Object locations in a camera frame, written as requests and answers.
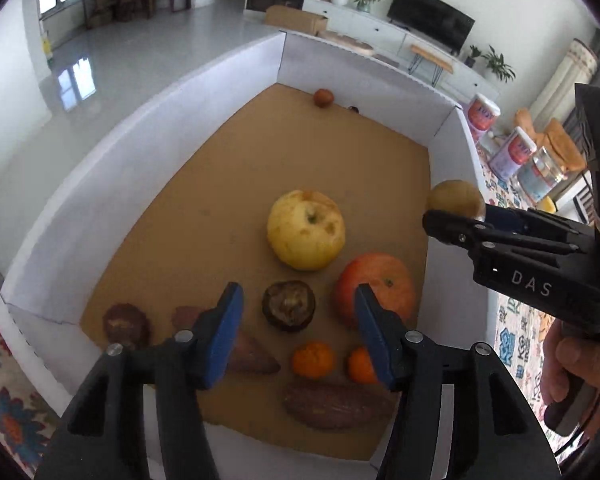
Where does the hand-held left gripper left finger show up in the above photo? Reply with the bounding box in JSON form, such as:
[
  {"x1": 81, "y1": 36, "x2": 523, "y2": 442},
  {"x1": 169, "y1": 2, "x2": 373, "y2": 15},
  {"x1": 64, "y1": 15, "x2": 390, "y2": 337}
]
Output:
[{"x1": 34, "y1": 282, "x2": 245, "y2": 480}]

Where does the small mandarin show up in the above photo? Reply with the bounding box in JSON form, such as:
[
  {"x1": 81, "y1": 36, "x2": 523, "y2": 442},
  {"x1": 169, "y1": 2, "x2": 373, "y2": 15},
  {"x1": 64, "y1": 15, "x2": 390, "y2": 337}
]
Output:
[
  {"x1": 292, "y1": 342, "x2": 336, "y2": 379},
  {"x1": 348, "y1": 345, "x2": 382, "y2": 385}
]

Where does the clear jar gold lid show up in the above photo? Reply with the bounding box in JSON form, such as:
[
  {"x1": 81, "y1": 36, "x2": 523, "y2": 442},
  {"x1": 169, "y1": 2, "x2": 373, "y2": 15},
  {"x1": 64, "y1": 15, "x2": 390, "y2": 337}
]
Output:
[{"x1": 517, "y1": 146, "x2": 571, "y2": 204}]

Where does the small hairpin-leg wooden bench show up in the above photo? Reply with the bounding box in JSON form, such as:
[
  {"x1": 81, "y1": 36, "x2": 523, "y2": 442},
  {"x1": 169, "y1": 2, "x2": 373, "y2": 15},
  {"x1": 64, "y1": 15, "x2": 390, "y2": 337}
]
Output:
[{"x1": 408, "y1": 43, "x2": 454, "y2": 86}]

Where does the pointed purple sweet potato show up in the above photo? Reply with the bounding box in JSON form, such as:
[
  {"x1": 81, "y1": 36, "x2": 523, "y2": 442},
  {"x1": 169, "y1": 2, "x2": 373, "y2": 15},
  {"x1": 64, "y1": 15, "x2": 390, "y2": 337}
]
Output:
[{"x1": 172, "y1": 305, "x2": 282, "y2": 376}]

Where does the green-brown kiwi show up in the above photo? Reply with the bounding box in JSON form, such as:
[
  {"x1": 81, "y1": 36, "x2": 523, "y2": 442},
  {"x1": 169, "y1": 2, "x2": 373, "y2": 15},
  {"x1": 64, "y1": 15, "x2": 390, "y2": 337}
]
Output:
[{"x1": 425, "y1": 179, "x2": 486, "y2": 222}]

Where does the white television cabinet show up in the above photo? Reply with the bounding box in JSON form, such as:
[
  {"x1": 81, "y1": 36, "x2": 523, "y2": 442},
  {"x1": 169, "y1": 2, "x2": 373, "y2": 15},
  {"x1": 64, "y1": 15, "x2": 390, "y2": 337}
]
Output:
[{"x1": 302, "y1": 0, "x2": 502, "y2": 107}]

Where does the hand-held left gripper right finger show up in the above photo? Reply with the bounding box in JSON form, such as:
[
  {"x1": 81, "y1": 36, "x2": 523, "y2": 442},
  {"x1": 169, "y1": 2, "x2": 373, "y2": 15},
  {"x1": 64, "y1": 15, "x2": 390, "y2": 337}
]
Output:
[{"x1": 355, "y1": 283, "x2": 562, "y2": 480}]

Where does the long purple sweet potato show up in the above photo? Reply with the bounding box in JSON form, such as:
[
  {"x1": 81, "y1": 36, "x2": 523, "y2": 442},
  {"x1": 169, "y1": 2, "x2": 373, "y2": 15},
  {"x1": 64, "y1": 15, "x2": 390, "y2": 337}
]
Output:
[{"x1": 284, "y1": 379, "x2": 397, "y2": 431}]

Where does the brown cardboard box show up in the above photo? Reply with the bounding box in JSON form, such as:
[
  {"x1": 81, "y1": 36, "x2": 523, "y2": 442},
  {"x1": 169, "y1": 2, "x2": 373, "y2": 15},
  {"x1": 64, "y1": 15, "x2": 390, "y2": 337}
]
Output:
[{"x1": 264, "y1": 4, "x2": 329, "y2": 36}]

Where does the black television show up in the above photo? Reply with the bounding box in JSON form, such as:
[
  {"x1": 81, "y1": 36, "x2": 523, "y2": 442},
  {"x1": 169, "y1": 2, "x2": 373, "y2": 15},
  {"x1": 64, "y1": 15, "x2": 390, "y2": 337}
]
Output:
[{"x1": 387, "y1": 0, "x2": 476, "y2": 56}]

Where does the large red-orange apple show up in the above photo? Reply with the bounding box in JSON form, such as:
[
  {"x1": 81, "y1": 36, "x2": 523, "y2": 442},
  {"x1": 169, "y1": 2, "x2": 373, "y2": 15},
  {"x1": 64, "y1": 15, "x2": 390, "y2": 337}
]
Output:
[{"x1": 334, "y1": 253, "x2": 417, "y2": 331}]

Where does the pink label can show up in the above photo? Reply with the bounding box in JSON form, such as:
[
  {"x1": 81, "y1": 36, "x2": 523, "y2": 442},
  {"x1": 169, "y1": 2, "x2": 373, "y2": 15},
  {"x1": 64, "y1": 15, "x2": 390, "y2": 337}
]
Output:
[
  {"x1": 463, "y1": 93, "x2": 501, "y2": 141},
  {"x1": 488, "y1": 127, "x2": 537, "y2": 181}
]

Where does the orange bean bag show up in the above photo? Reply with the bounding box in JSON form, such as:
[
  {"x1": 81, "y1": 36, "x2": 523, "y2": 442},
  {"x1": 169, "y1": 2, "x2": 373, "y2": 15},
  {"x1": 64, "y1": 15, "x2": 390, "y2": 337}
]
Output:
[{"x1": 512, "y1": 107, "x2": 586, "y2": 174}]

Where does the large leafy potted plant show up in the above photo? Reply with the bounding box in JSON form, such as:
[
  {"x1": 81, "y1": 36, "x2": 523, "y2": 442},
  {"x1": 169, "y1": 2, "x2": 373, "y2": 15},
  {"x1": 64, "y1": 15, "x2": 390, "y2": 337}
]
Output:
[{"x1": 482, "y1": 45, "x2": 516, "y2": 81}]

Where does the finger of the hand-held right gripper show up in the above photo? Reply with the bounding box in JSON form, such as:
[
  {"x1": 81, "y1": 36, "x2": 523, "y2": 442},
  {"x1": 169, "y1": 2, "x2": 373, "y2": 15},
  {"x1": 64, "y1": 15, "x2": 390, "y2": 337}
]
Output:
[
  {"x1": 484, "y1": 204, "x2": 596, "y2": 247},
  {"x1": 422, "y1": 209, "x2": 577, "y2": 261}
]

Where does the covered standing air conditioner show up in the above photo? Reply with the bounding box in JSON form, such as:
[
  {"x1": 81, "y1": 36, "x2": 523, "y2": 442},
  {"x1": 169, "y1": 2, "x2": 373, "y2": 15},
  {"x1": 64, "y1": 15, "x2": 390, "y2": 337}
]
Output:
[{"x1": 529, "y1": 38, "x2": 599, "y2": 127}]

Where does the person's right hand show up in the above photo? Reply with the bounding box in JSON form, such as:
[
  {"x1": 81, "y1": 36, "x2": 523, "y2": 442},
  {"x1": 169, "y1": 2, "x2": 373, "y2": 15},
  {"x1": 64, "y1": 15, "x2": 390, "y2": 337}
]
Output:
[{"x1": 539, "y1": 309, "x2": 600, "y2": 405}]

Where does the floral cloth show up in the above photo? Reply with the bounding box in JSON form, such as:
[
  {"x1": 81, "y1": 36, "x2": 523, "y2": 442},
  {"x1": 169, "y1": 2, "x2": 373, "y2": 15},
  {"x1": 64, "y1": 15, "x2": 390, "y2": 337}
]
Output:
[{"x1": 0, "y1": 240, "x2": 77, "y2": 478}]

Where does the white cardboard box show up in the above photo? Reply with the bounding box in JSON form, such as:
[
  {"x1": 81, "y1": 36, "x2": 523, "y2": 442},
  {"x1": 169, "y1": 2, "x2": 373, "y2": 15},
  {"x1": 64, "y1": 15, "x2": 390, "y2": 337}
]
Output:
[{"x1": 0, "y1": 30, "x2": 492, "y2": 480}]

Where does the yellow apple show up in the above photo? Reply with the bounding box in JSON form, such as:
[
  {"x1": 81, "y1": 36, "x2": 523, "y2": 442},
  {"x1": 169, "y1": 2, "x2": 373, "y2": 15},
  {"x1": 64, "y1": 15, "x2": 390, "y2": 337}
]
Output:
[{"x1": 266, "y1": 189, "x2": 346, "y2": 272}]

